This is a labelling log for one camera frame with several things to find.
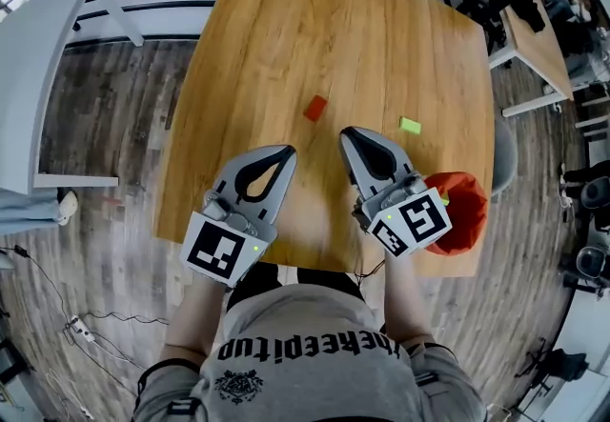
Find grey chair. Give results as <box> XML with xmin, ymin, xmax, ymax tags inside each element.
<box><xmin>490</xmin><ymin>117</ymin><xmax>519</xmax><ymax>197</ymax></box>

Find black trousers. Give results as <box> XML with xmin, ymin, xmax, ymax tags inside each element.
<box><xmin>227</xmin><ymin>261</ymin><xmax>366</xmax><ymax>311</ymax></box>

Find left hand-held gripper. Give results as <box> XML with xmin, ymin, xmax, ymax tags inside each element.
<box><xmin>178</xmin><ymin>145</ymin><xmax>298</xmax><ymax>290</ymax></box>

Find grey printed t-shirt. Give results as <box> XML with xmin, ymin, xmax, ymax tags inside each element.
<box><xmin>132</xmin><ymin>284</ymin><xmax>487</xmax><ymax>422</ymax></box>

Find wooden table with white legs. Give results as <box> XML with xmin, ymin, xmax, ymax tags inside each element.
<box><xmin>488</xmin><ymin>5</ymin><xmax>576</xmax><ymax>119</ymax></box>

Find white power strip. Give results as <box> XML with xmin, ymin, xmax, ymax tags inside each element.
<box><xmin>64</xmin><ymin>314</ymin><xmax>96</xmax><ymax>344</ymax></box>

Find black bag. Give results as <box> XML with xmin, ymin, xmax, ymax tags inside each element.
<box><xmin>517</xmin><ymin>0</ymin><xmax>547</xmax><ymax>33</ymax></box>

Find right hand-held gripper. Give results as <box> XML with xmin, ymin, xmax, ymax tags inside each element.
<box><xmin>338</xmin><ymin>126</ymin><xmax>454</xmax><ymax>260</ymax></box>

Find white bucket with orange liner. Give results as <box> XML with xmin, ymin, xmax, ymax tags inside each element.
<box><xmin>421</xmin><ymin>171</ymin><xmax>490</xmax><ymax>257</ymax></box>

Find red block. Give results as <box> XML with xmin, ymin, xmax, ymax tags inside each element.
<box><xmin>303</xmin><ymin>94</ymin><xmax>329</xmax><ymax>123</ymax></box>

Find person's right forearm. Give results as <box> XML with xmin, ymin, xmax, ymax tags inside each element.
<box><xmin>383</xmin><ymin>251</ymin><xmax>442</xmax><ymax>354</ymax></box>

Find person's left forearm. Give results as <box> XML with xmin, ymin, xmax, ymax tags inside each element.
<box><xmin>159</xmin><ymin>274</ymin><xmax>228</xmax><ymax>367</ymax></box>

